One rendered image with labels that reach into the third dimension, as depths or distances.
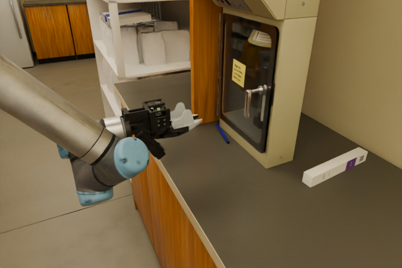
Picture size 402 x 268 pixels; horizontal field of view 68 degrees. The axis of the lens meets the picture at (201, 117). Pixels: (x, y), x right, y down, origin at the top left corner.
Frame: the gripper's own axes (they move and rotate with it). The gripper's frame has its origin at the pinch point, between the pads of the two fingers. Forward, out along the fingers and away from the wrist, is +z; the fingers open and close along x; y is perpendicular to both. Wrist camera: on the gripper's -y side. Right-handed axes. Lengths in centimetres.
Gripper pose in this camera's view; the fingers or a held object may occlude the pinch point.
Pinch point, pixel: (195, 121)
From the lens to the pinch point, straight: 84.2
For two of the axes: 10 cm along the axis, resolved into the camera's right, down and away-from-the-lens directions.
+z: 9.0, -2.0, 3.8
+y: 0.0, -8.9, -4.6
